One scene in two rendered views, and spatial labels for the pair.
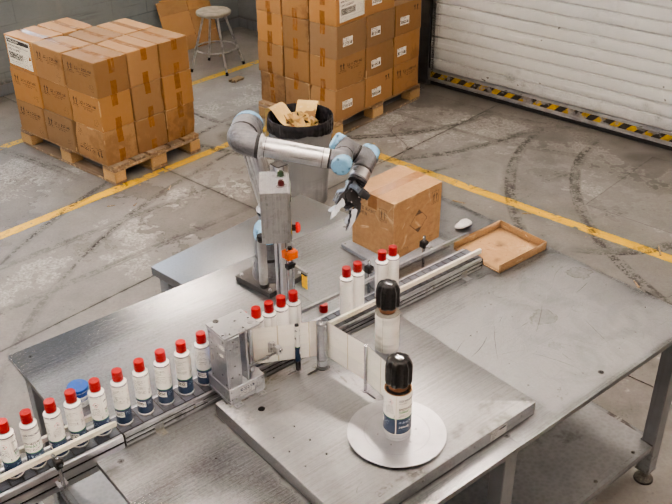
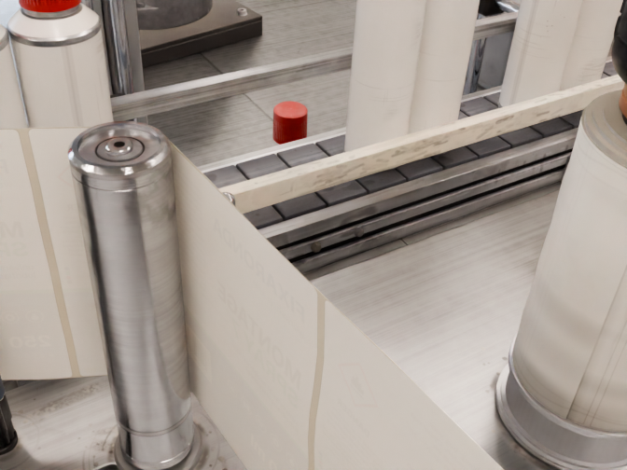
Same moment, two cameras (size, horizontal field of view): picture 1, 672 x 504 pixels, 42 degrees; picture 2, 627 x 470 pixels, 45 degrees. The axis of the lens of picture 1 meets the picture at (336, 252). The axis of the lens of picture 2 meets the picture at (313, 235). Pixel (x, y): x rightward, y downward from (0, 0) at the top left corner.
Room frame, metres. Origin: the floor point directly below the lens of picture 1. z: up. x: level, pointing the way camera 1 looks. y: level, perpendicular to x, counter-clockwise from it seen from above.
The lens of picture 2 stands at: (2.15, -0.05, 1.22)
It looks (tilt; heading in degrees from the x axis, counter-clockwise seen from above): 38 degrees down; 6
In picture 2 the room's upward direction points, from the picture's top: 3 degrees clockwise
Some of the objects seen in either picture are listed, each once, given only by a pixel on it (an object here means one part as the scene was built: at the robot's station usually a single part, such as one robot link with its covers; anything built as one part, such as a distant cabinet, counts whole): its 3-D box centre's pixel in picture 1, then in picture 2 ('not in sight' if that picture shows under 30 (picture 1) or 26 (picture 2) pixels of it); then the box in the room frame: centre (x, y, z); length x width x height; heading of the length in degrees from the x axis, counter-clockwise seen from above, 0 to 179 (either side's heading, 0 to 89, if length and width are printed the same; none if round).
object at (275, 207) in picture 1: (275, 207); not in sight; (2.61, 0.20, 1.38); 0.17 x 0.10 x 0.19; 4
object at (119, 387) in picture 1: (120, 396); not in sight; (2.11, 0.67, 0.98); 0.05 x 0.05 x 0.20
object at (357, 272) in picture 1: (357, 286); (440, 30); (2.73, -0.08, 0.98); 0.05 x 0.05 x 0.20
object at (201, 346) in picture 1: (203, 357); not in sight; (2.30, 0.44, 0.98); 0.05 x 0.05 x 0.20
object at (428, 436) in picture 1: (396, 432); not in sight; (2.04, -0.18, 0.89); 0.31 x 0.31 x 0.01
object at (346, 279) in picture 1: (346, 291); (386, 41); (2.70, -0.04, 0.98); 0.05 x 0.05 x 0.20
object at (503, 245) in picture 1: (500, 245); not in sight; (3.24, -0.71, 0.85); 0.30 x 0.26 x 0.04; 129
